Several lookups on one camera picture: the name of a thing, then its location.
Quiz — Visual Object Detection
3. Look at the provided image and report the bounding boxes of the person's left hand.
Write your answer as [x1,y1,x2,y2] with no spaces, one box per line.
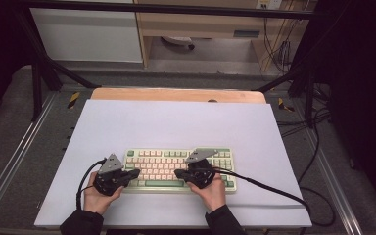
[83,171,125,215]

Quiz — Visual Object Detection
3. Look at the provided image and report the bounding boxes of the white power strip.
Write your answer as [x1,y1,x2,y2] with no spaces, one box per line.
[256,0,283,10]

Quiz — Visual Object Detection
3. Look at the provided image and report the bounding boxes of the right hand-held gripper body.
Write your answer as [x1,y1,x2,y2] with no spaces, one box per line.
[184,148,219,190]

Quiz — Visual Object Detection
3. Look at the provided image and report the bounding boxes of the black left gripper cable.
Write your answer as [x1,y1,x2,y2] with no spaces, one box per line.
[75,158,108,211]

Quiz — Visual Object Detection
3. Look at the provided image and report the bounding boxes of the person's right hand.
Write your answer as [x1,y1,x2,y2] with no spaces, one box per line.
[186,175,227,213]

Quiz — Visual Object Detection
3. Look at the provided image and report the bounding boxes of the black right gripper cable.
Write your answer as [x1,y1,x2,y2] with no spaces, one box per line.
[212,167,337,228]

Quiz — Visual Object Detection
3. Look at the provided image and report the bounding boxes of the wooden table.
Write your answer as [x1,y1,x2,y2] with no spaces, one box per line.
[90,87,267,105]

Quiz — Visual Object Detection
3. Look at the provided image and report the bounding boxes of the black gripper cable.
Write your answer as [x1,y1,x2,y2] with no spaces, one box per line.
[75,158,108,211]
[212,167,337,228]

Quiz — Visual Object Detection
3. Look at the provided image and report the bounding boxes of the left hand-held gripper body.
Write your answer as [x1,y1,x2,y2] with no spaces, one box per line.
[93,153,128,197]

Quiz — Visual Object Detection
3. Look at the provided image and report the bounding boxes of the yellow black tape strip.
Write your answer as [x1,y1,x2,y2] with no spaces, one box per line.
[67,91,81,110]
[277,97,296,113]

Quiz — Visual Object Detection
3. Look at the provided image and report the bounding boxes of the hanging cable bundle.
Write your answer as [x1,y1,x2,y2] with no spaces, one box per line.
[262,16,296,73]

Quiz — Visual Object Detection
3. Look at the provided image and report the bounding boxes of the dark curtain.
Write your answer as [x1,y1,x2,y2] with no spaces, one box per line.
[312,0,376,216]

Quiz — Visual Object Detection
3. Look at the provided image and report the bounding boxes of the green and cream keyboard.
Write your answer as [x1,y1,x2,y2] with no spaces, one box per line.
[123,147,238,194]

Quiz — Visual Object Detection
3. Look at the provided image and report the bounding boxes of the black metal frame stand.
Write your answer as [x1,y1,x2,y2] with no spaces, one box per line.
[13,0,321,128]

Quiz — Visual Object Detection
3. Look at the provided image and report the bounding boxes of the white cabinet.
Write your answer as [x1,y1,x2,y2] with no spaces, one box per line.
[30,8,144,64]

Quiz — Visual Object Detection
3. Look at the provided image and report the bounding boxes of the wooden desk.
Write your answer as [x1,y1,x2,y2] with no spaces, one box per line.
[133,0,309,71]

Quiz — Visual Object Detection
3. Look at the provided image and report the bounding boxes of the office chair base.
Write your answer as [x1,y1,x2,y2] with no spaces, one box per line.
[161,36,196,51]

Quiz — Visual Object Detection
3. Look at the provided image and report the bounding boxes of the black floor cables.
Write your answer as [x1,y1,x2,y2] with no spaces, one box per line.
[276,83,335,185]

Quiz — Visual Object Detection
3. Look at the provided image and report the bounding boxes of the white table board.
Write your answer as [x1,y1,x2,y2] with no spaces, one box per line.
[33,99,313,228]

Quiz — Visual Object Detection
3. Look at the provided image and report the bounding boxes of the aluminium floor rail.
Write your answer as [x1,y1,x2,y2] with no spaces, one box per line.
[0,92,59,223]
[302,128,364,235]

